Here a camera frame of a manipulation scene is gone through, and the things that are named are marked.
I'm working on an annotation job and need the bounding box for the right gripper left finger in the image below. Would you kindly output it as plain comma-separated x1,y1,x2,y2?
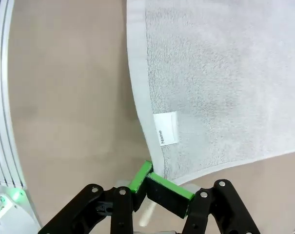
37,160,154,234

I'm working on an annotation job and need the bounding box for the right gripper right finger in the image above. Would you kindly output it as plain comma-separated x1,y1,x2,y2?
146,172,261,234

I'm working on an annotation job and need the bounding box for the white towel with name label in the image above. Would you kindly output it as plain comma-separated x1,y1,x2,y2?
126,0,295,186

